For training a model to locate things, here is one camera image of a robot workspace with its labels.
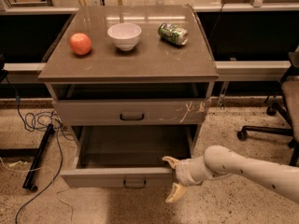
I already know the grey drawer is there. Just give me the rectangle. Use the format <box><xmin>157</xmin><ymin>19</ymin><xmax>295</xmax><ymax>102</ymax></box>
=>
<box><xmin>53</xmin><ymin>99</ymin><xmax>210</xmax><ymax>126</ymax></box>
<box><xmin>62</xmin><ymin>125</ymin><xmax>198</xmax><ymax>189</ymax></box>

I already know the white cable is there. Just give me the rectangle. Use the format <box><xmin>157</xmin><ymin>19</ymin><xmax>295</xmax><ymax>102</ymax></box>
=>
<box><xmin>0</xmin><ymin>156</ymin><xmax>78</xmax><ymax>224</ymax></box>

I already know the grey top drawer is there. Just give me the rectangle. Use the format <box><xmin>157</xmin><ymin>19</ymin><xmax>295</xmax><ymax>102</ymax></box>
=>
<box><xmin>53</xmin><ymin>99</ymin><xmax>210</xmax><ymax>126</ymax></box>

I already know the white ceramic bowl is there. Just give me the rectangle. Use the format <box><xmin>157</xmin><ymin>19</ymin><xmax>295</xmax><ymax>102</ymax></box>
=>
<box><xmin>107</xmin><ymin>22</ymin><xmax>142</xmax><ymax>51</ymax></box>

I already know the red apple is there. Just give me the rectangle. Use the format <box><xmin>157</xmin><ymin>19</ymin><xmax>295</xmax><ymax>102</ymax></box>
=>
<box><xmin>69</xmin><ymin>33</ymin><xmax>92</xmax><ymax>55</ymax></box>

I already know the black wheeled stand leg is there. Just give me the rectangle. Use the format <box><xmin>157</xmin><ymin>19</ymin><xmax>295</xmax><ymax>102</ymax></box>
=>
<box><xmin>22</xmin><ymin>124</ymin><xmax>55</xmax><ymax>192</ymax></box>

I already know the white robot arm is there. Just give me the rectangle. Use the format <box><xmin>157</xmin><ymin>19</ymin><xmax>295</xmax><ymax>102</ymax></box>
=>
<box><xmin>163</xmin><ymin>146</ymin><xmax>299</xmax><ymax>203</ymax></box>

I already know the black office chair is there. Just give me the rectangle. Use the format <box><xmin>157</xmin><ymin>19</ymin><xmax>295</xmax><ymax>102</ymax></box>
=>
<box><xmin>236</xmin><ymin>47</ymin><xmax>299</xmax><ymax>168</ymax></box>

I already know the green soda can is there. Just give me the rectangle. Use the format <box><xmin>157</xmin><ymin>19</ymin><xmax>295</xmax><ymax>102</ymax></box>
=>
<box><xmin>158</xmin><ymin>22</ymin><xmax>189</xmax><ymax>46</ymax></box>

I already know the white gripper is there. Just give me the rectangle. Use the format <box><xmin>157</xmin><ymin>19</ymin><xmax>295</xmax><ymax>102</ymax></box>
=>
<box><xmin>162</xmin><ymin>156</ymin><xmax>205</xmax><ymax>203</ymax></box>

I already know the grey drawer cabinet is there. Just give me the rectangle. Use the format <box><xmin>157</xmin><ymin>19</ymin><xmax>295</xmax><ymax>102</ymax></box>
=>
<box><xmin>37</xmin><ymin>4</ymin><xmax>220</xmax><ymax>179</ymax></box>

